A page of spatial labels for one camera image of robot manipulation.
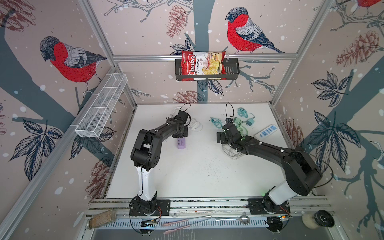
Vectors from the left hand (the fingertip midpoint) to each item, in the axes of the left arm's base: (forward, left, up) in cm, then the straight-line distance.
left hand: (182, 133), depth 99 cm
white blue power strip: (+1, -58, -1) cm, 58 cm away
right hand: (-6, -26, +5) cm, 27 cm away
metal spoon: (-48, -31, -2) cm, 57 cm away
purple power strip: (-8, +1, +1) cm, 8 cm away
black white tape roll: (-49, -61, +8) cm, 79 cm away
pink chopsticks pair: (-49, +2, -4) cm, 49 cm away
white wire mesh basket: (0, +42, +27) cm, 50 cm away
